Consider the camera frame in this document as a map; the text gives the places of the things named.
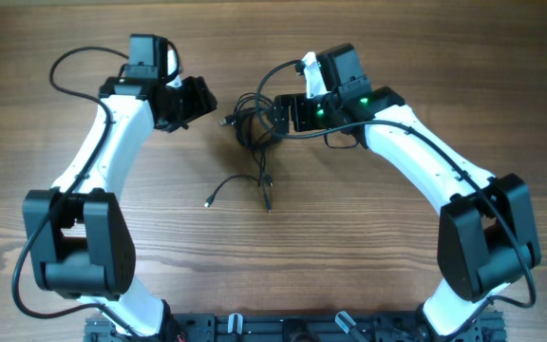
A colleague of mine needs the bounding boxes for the black left camera cable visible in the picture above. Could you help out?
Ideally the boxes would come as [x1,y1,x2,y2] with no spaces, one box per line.
[10,40,182,338]

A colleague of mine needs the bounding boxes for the black right camera cable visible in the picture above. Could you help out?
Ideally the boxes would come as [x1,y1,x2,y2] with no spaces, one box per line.
[254,59,538,329]

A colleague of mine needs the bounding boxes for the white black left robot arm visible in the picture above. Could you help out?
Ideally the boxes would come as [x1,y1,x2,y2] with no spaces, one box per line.
[11,33,217,341]

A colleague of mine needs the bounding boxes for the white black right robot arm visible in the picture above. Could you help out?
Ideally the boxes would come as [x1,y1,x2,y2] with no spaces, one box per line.
[261,44,541,341]

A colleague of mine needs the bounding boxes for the black cable bundle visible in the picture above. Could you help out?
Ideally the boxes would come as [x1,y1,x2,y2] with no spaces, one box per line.
[202,91,284,214]

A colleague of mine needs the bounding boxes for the black camera cable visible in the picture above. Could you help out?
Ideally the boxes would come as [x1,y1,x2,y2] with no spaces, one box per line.
[10,40,182,338]
[254,59,538,329]

